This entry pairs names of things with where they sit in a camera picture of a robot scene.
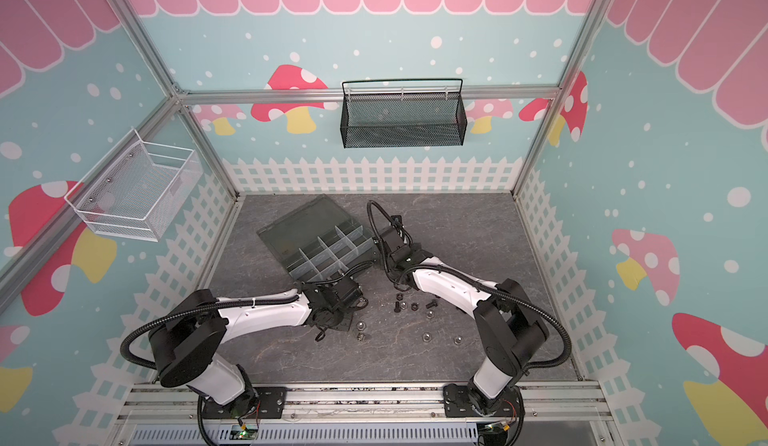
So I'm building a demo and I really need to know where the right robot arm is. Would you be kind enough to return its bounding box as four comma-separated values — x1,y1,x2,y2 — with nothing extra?
366,200,573,416

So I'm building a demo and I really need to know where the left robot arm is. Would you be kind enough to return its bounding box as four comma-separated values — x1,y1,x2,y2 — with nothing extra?
120,260,374,418

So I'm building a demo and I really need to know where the grey plastic organizer box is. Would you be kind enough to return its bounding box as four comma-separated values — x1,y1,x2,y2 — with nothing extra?
258,195,377,282

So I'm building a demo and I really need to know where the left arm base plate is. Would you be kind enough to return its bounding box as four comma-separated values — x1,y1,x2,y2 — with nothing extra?
202,386,288,419

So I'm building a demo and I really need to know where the black wire mesh basket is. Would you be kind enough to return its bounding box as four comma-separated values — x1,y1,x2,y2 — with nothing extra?
340,78,468,149

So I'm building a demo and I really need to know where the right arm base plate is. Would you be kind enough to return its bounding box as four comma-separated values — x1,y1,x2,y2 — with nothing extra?
442,383,525,418

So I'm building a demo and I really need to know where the aluminium mounting rail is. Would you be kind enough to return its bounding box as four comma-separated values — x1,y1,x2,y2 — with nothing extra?
106,381,622,445

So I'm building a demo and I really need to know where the white wire mesh basket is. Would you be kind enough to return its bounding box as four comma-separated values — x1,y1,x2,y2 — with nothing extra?
64,129,204,242

